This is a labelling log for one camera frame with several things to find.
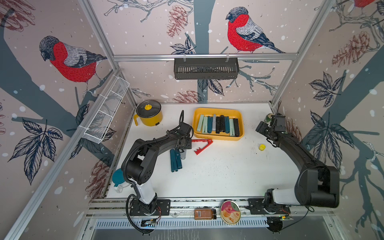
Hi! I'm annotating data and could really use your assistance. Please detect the small yellow cap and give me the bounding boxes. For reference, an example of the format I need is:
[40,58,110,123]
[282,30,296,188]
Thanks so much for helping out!
[259,144,266,151]

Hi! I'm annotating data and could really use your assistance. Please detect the round pink tin lid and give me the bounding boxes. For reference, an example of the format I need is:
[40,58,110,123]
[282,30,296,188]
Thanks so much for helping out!
[220,200,242,225]

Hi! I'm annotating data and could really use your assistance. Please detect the yellow plastic storage box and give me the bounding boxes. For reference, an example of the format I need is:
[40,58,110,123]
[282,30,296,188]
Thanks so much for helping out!
[193,108,245,141]

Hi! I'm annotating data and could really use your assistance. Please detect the green white small bottle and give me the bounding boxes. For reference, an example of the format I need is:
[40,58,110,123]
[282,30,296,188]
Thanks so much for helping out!
[264,113,274,124]

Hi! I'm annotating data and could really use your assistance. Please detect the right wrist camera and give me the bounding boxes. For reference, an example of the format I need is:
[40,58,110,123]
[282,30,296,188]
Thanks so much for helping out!
[271,114,287,133]

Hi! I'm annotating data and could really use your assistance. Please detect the teal round object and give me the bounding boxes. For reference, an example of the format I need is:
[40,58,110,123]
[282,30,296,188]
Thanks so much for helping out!
[112,169,127,193]

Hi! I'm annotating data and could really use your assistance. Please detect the black hanging wall basket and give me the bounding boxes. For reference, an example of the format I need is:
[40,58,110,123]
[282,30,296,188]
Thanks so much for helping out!
[174,58,240,80]

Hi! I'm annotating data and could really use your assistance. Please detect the white wire mesh shelf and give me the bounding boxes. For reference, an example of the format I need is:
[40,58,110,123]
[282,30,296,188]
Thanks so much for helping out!
[82,75,130,144]

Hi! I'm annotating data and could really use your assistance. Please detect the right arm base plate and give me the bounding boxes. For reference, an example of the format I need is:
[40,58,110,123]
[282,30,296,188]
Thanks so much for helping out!
[246,198,291,215]

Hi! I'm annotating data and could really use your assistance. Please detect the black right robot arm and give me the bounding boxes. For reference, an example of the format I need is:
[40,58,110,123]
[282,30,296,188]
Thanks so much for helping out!
[256,121,340,208]

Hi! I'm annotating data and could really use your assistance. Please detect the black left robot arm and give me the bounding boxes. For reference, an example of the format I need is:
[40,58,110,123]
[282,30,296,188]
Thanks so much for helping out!
[121,123,194,215]

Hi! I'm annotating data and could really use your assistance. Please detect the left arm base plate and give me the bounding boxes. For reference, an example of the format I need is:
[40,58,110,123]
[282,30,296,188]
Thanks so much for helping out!
[128,199,171,216]

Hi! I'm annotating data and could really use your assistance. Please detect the yellow electric cooking pot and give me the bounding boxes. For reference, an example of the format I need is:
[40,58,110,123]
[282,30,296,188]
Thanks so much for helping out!
[134,100,163,127]

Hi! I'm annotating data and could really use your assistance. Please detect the red pruning pliers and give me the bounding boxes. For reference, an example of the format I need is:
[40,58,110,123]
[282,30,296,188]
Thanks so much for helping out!
[190,138,214,156]

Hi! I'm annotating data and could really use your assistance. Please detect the dark teal angled pruning pliers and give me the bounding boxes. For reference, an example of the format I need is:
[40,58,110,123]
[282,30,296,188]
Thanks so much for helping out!
[207,116,213,134]

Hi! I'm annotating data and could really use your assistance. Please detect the grey pruning pliers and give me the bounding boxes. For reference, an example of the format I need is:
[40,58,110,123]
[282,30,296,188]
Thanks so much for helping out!
[212,114,217,133]
[180,150,187,160]

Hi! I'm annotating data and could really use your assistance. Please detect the brown rectangular box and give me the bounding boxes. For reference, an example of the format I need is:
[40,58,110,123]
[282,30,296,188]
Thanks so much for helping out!
[194,208,217,220]

